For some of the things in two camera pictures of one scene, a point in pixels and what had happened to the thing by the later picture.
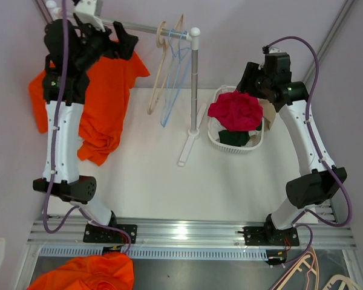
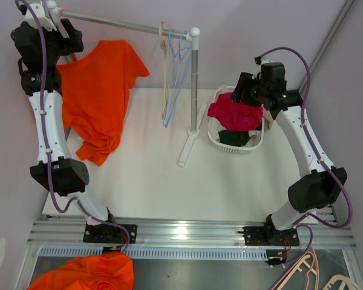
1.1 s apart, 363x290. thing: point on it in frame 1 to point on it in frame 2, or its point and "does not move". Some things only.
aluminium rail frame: (188, 234) does not move
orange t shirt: (101, 112) does not move
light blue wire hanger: (179, 44) to (184, 58)
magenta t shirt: (236, 112) does not move
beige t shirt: (269, 113) does not move
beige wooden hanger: (161, 43) to (166, 89)
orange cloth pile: (111, 270) does not move
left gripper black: (126, 41) to (71, 45)
